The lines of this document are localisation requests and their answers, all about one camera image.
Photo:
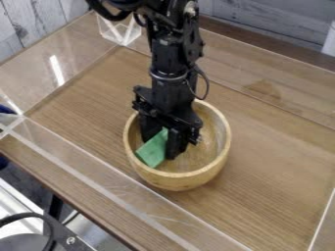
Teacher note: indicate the green rectangular block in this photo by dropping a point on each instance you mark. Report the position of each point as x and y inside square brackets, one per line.
[151, 152]

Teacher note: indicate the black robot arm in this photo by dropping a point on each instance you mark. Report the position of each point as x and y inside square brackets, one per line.
[172, 21]

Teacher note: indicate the light wooden bowl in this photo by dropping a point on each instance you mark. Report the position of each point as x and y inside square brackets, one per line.
[200, 164]

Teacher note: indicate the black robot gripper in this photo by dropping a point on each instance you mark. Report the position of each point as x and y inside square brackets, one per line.
[165, 107]

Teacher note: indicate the clear acrylic tray enclosure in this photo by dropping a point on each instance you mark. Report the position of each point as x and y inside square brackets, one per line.
[270, 202]

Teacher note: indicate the black metal table bracket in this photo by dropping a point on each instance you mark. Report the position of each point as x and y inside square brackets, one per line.
[65, 239]

